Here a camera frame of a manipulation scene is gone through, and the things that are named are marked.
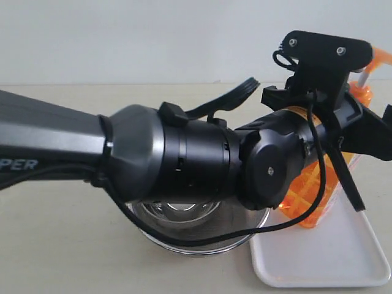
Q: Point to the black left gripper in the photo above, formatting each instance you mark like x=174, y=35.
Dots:
x=347, y=122

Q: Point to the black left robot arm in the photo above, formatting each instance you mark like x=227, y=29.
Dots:
x=143, y=154

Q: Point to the small stainless steel bowl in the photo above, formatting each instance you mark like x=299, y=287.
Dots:
x=175, y=215

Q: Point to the white plastic tray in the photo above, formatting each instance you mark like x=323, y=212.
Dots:
x=342, y=251

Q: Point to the steel mesh strainer basket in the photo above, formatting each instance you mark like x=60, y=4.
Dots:
x=228, y=218

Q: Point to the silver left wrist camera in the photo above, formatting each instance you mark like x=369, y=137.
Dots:
x=320, y=61

